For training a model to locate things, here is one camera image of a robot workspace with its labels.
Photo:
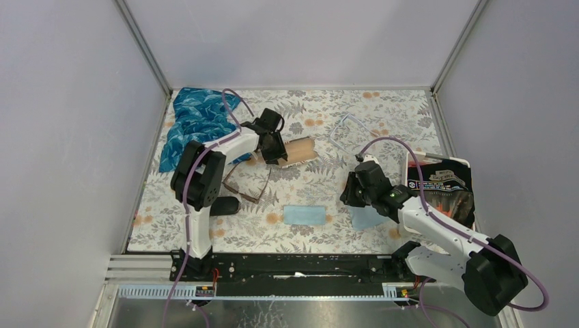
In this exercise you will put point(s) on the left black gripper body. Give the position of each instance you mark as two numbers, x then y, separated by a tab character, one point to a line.
272	134

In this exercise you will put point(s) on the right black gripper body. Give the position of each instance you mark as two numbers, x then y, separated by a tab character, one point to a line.
369	195

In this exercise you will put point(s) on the flag pattern glasses case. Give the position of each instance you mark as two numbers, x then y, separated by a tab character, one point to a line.
299	151

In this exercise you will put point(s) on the small light blue cloth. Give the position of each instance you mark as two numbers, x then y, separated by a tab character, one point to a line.
304	215

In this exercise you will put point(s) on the brown sunglasses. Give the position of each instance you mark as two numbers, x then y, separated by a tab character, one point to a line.
248	181

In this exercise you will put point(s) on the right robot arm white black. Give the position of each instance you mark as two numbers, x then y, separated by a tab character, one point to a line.
486	269

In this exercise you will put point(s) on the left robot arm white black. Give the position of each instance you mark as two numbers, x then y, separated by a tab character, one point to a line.
197	179

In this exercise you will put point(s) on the large light blue cloth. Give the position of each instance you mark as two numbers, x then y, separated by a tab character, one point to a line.
365	218

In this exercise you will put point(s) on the blue patterned fabric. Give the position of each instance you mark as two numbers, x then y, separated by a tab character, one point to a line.
199	115

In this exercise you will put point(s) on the black glasses case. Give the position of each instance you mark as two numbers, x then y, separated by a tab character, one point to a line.
224	206

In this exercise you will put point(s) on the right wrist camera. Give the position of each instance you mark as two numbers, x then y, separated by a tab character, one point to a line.
362	158

